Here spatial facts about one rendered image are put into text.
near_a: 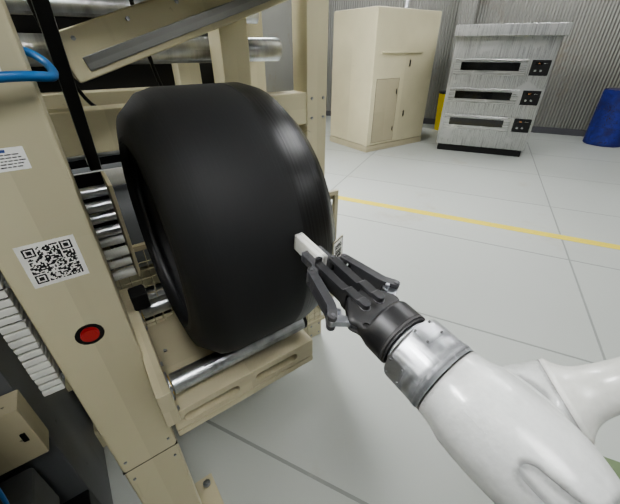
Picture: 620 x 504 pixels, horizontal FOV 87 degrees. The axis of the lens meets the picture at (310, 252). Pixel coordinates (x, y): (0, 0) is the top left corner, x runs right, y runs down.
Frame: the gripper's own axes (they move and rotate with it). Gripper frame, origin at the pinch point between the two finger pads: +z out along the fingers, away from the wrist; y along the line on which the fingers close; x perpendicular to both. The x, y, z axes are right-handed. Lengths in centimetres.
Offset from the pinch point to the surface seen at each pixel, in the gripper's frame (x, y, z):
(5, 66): -22.1, 29.2, 25.9
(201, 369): 33.2, 17.6, 11.0
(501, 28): -15, -503, 256
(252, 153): -11.8, 3.0, 13.0
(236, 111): -15.9, 1.8, 20.6
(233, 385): 39.0, 12.3, 7.1
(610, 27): -27, -803, 227
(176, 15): -25, -5, 66
